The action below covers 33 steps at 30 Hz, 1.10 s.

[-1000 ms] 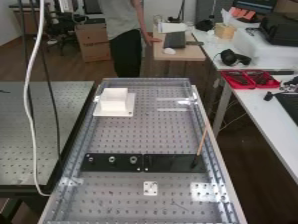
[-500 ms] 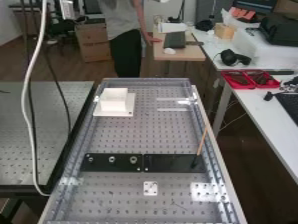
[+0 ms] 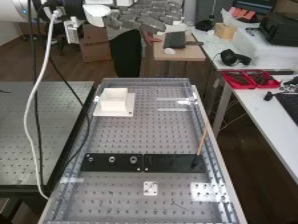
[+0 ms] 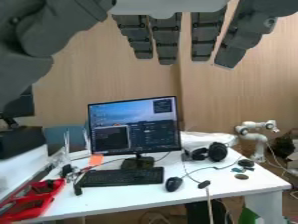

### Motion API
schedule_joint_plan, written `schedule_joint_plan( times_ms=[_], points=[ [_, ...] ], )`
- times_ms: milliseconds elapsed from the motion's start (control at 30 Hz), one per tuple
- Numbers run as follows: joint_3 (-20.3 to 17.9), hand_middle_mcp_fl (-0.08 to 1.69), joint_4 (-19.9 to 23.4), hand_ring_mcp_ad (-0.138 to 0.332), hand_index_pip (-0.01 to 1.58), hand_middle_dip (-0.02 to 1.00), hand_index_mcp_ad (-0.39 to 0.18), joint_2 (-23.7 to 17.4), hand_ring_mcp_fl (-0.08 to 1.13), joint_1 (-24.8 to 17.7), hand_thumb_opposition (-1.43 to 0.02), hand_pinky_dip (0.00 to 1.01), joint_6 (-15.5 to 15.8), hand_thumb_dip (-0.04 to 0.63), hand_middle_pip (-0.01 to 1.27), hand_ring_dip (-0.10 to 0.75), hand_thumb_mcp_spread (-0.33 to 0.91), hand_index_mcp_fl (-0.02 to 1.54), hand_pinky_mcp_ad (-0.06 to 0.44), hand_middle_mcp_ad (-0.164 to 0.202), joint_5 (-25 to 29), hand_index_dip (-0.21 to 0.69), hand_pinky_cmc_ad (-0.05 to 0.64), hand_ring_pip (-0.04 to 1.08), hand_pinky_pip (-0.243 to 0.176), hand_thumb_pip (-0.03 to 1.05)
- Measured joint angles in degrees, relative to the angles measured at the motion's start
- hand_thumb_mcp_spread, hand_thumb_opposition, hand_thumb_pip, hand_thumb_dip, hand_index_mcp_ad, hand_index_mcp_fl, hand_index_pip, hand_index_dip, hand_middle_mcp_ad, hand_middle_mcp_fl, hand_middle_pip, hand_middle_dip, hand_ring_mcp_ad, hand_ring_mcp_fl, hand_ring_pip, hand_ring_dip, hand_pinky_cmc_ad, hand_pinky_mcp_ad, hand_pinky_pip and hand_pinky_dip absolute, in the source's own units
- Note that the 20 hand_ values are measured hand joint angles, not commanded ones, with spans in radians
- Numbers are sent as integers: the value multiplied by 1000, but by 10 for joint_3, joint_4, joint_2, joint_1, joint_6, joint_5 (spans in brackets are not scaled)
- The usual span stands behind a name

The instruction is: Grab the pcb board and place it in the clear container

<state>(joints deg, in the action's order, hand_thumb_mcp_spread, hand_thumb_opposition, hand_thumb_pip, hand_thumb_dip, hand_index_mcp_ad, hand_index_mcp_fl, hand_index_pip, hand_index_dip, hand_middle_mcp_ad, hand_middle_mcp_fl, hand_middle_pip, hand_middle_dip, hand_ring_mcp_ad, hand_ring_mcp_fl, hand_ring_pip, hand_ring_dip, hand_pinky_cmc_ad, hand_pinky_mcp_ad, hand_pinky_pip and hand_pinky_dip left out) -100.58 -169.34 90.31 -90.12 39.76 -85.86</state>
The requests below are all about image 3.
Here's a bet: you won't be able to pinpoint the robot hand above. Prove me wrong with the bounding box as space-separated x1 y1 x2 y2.
82 0 190 35

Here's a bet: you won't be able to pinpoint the person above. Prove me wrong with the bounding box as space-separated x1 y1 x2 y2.
108 28 144 79

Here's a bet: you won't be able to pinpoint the red tray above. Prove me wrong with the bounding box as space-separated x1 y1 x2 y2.
219 69 257 90
245 68 281 90

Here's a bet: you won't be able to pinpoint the clear box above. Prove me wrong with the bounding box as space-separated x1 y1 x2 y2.
39 77 248 224

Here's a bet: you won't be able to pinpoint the wooden desk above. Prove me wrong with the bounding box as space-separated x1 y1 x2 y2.
151 30 207 78

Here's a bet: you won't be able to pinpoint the black keyboard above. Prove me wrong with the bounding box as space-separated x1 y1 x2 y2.
272 92 298 127

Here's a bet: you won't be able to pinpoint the thin stick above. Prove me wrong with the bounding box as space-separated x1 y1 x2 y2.
191 112 215 169

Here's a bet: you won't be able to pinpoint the small silver circuit board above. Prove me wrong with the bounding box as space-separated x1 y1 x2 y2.
140 180 159 197

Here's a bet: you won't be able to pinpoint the white desk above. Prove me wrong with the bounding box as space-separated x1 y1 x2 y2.
190 26 298 101
211 73 298 188

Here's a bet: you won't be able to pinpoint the black headphones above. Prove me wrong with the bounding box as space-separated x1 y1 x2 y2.
219 48 252 67

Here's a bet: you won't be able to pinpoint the black plate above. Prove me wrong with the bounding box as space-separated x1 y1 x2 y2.
79 152 207 174

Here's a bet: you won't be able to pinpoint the black cable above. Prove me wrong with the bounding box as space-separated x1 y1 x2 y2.
26 0 92 195

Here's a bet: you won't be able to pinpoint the white cable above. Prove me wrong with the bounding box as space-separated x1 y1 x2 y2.
22 9 63 201

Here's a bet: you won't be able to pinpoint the small white box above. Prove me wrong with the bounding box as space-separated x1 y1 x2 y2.
91 86 136 118

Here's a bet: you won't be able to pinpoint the cardboard box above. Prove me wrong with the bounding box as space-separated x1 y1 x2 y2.
78 23 112 64

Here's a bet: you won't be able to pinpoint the black box device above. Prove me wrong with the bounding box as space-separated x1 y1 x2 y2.
257 12 298 47

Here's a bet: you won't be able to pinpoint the small wooden box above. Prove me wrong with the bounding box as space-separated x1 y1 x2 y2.
214 22 236 41

